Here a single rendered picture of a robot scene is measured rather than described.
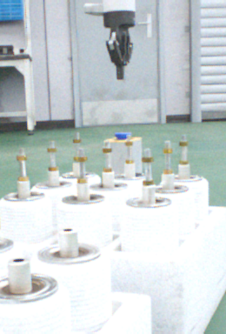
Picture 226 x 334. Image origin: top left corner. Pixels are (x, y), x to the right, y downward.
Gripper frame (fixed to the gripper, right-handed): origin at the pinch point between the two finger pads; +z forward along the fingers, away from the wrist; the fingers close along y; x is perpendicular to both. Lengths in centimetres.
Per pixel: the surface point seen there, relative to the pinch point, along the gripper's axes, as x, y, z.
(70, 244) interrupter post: -20, -71, 20
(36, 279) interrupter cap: -20, -80, 21
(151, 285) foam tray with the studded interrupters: -22, -49, 33
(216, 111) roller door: 74, 497, 36
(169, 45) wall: 122, 479, -36
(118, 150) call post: -0.1, -3.5, 17.8
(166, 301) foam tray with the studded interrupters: -24, -49, 35
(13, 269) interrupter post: -19, -83, 19
